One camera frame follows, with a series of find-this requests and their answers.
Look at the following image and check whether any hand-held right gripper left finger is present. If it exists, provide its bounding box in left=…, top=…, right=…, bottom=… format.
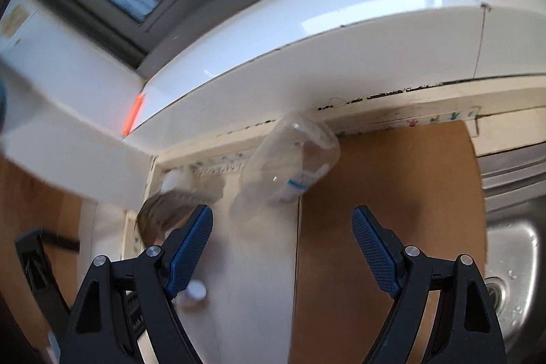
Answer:
left=57, top=204, right=214, bottom=364

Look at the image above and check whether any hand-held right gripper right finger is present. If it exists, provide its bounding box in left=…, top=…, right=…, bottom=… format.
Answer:
left=351, top=205, right=507, bottom=364

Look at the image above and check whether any clear bottle with white label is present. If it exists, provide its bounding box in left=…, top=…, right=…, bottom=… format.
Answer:
left=230, top=111, right=342, bottom=220

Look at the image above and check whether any silver foil bag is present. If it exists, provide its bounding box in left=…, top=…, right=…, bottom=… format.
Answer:
left=136, top=170, right=227, bottom=243

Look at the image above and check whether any small white cap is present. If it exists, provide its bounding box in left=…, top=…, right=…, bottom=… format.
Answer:
left=181, top=279, right=208, bottom=307

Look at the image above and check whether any cardboard sheet on counter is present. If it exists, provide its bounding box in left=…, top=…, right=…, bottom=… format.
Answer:
left=292, top=120, right=488, bottom=364

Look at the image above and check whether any orange sticker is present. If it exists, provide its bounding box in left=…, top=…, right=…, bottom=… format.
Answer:
left=122, top=93, right=146, bottom=137

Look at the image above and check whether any stainless steel sink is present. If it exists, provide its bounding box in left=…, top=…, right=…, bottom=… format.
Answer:
left=477, top=148, right=546, bottom=364

